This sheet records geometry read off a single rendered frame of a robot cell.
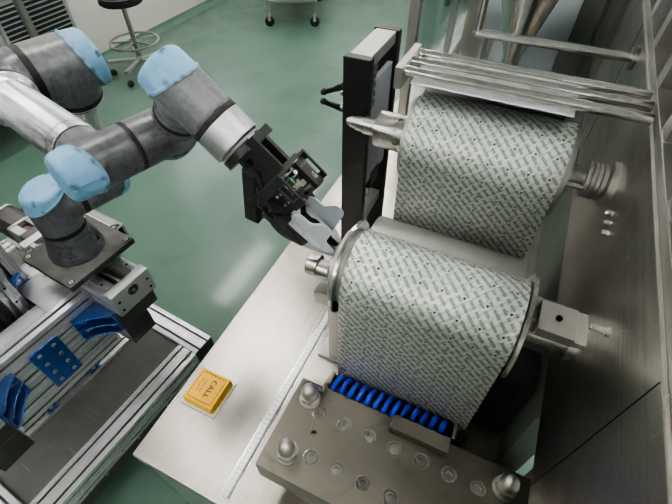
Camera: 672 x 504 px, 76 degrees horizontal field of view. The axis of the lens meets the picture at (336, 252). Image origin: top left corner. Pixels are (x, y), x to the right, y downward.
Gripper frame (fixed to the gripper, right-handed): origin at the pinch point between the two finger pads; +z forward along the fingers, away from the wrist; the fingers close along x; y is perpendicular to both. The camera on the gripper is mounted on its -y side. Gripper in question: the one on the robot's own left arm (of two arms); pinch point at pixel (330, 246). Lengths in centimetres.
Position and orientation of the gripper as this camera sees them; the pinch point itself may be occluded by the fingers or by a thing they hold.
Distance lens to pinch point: 67.4
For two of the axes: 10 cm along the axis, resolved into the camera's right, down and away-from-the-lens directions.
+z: 6.9, 6.8, 2.6
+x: 4.2, -6.7, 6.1
